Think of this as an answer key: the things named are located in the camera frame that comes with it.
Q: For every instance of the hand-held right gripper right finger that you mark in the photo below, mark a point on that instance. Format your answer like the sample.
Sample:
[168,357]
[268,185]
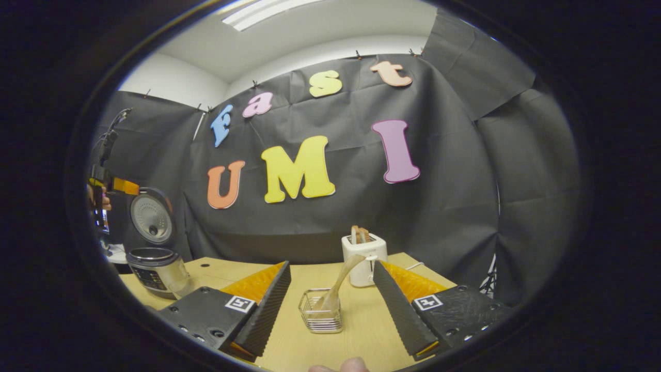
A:
[397,310]

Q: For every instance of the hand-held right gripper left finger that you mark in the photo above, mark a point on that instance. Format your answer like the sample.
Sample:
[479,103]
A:
[268,310]

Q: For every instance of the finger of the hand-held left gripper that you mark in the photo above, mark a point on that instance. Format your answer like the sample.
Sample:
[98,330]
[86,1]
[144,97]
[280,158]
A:
[126,186]

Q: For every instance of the clear chopstick holder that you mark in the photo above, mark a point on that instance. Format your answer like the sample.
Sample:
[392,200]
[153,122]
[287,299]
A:
[321,320]

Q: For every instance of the wooden spoon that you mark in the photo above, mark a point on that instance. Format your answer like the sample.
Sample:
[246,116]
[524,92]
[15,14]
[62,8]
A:
[338,284]

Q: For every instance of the silver rice cooker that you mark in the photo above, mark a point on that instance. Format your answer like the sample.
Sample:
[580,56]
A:
[155,268]

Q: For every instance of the white toaster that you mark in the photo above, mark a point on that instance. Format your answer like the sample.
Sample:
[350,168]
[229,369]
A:
[369,253]

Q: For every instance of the white side table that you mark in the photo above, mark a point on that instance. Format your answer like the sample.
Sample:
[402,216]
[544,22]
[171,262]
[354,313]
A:
[116,254]

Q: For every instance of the toasted bread slice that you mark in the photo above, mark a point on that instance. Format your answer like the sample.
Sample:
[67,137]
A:
[360,235]

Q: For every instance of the black tripod stand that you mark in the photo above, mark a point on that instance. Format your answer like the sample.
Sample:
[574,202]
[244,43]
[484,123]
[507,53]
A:
[490,279]

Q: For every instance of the ceiling light panel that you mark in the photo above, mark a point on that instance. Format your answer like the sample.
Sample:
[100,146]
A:
[268,11]

